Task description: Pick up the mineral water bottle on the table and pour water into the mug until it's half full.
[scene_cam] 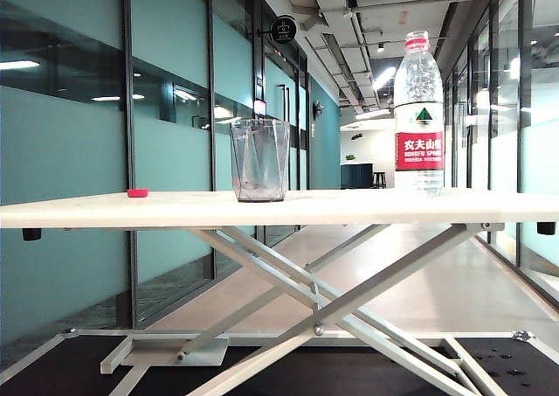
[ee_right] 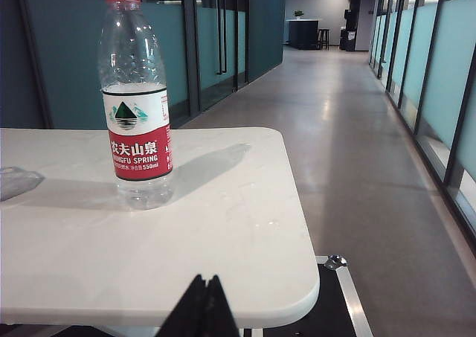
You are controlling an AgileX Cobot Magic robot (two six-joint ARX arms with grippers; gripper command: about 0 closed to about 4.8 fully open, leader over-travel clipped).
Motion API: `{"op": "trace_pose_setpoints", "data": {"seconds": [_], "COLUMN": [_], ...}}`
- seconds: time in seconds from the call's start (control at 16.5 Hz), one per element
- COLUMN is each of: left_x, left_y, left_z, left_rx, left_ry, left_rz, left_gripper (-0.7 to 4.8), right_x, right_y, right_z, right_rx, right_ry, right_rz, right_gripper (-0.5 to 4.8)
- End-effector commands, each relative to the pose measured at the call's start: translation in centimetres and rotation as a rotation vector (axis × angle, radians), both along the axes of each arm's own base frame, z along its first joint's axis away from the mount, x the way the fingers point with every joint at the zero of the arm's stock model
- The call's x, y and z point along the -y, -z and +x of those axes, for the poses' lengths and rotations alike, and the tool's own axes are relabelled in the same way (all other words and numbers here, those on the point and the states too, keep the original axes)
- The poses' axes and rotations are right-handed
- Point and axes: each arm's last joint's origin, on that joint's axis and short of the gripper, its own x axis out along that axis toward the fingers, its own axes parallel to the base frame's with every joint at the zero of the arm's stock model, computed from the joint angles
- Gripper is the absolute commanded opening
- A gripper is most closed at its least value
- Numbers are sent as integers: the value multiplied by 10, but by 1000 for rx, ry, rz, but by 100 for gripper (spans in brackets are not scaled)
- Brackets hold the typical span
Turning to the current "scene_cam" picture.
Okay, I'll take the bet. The clear water bottle red label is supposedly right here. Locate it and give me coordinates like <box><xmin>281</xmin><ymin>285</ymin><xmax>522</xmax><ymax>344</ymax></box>
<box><xmin>393</xmin><ymin>31</ymin><xmax>445</xmax><ymax>198</ymax></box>

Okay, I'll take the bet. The clear faceted plastic cup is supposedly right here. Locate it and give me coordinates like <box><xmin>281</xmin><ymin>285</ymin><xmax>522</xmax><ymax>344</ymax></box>
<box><xmin>230</xmin><ymin>118</ymin><xmax>292</xmax><ymax>204</ymax></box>

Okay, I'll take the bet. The dark blue counter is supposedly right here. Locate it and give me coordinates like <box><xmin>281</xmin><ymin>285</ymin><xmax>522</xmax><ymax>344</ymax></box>
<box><xmin>340</xmin><ymin>163</ymin><xmax>375</xmax><ymax>191</ymax></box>

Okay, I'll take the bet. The round black hanging sign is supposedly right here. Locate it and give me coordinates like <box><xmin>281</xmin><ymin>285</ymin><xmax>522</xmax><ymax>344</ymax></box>
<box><xmin>257</xmin><ymin>17</ymin><xmax>299</xmax><ymax>44</ymax></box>

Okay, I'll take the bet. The black base platform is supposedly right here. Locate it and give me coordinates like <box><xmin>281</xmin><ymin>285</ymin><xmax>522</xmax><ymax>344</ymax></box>
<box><xmin>0</xmin><ymin>333</ymin><xmax>559</xmax><ymax>396</ymax></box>

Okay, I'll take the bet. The white scissor table frame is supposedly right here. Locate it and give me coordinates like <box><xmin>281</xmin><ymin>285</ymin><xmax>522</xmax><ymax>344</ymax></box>
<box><xmin>56</xmin><ymin>221</ymin><xmax>536</xmax><ymax>396</ymax></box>

